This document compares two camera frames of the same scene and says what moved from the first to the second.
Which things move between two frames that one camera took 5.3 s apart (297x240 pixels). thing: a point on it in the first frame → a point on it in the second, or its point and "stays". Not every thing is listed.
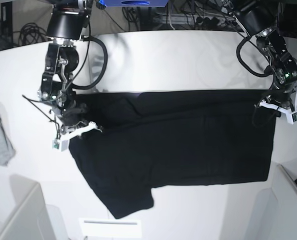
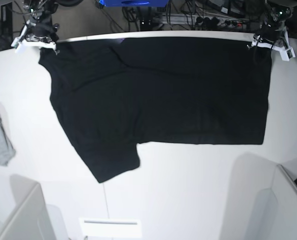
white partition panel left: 30,219 stays
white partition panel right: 292,222 stays
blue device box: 136,3 stays
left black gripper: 69,112 → 42,28
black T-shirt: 154,139 → 111,94
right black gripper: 281,96 → 270,30
